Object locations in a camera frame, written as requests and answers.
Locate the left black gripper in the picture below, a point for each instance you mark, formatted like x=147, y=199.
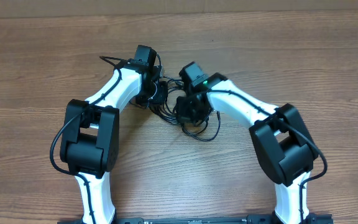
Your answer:
x=161, y=96

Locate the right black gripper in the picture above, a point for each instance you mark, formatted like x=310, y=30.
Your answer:
x=184, y=111

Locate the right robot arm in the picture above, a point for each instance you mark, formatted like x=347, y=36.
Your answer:
x=284, y=148

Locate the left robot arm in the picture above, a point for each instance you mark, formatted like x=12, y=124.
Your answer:
x=90, y=134

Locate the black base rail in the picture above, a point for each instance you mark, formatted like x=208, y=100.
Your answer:
x=312, y=218

